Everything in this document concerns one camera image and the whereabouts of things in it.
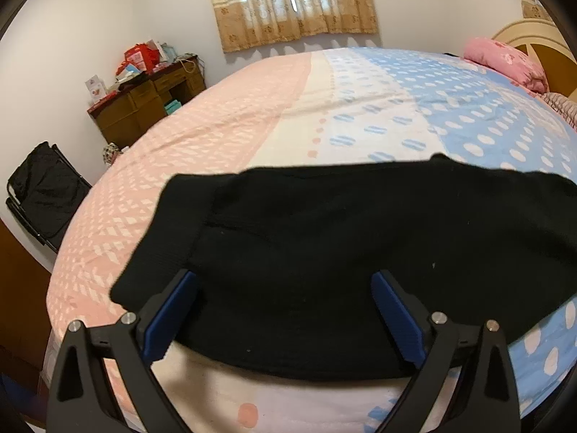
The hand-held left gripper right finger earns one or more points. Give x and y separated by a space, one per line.
396 309

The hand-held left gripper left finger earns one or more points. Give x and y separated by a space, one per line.
170 309

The brown wooden door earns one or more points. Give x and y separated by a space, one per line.
20 297

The patterned bag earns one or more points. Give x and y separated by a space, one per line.
112 153

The black folding chair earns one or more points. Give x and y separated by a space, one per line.
45 189

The brown wooden desk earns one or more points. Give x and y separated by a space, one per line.
126 112

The teal box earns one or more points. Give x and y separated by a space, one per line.
172 107

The pink and blue dotted bedsheet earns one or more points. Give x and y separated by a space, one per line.
360 94

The white card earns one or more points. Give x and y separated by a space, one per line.
95 86

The red gift box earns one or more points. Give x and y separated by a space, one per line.
142 58

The striped pillow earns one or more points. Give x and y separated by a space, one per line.
563 108

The pink pillow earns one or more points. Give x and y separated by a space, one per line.
505 61

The cream wooden headboard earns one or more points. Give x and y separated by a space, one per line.
536 36

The beige patterned curtain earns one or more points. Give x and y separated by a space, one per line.
536 9
288 4

